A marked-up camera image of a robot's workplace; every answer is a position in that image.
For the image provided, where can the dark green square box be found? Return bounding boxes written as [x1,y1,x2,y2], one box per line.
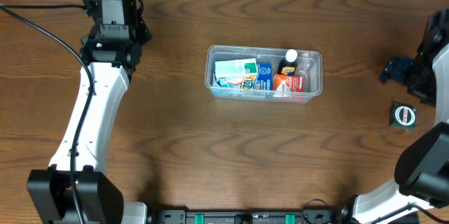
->
[389,103,417,131]

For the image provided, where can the white blue medicine box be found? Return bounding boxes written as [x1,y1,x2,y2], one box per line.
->
[215,58,257,79]

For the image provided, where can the dark bottle white cap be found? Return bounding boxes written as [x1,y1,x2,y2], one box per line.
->
[277,49,298,75]

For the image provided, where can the blue fever patch box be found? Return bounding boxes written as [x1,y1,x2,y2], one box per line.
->
[213,62,274,91]

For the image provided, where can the red white medicine box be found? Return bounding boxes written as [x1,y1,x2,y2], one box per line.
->
[274,74,304,98]

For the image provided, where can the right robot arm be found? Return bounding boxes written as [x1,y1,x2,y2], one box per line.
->
[334,10,448,223]

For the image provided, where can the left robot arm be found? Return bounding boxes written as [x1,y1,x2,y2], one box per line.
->
[27,0,152,223]

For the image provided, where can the clear plastic container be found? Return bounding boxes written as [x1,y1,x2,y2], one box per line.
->
[205,45,323,103]

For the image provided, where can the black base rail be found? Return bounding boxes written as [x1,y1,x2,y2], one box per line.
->
[146,208,337,224]

